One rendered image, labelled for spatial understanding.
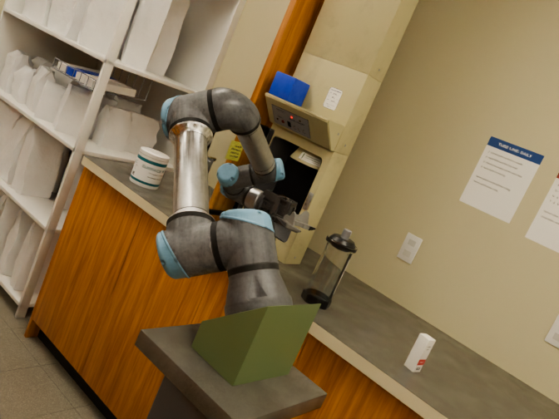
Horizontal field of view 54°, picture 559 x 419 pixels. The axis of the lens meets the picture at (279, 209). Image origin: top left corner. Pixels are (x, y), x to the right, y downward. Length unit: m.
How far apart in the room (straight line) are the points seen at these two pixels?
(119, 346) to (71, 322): 0.34
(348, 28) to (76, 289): 1.59
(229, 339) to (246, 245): 0.20
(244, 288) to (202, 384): 0.21
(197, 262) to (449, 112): 1.43
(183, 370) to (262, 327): 0.18
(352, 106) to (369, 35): 0.26
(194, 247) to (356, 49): 1.15
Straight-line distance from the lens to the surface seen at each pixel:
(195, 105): 1.48
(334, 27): 2.20
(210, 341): 1.22
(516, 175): 2.25
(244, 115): 1.50
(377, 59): 2.08
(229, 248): 1.21
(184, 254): 1.23
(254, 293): 1.18
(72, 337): 2.64
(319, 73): 2.17
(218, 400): 1.13
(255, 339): 1.15
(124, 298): 2.35
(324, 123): 1.97
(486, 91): 2.35
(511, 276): 2.23
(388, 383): 1.62
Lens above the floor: 1.51
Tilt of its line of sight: 11 degrees down
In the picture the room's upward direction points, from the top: 24 degrees clockwise
